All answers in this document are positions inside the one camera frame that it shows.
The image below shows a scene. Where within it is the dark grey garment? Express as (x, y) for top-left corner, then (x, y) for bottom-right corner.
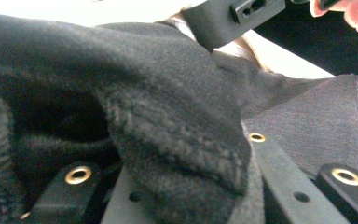
(0, 12), (358, 224)

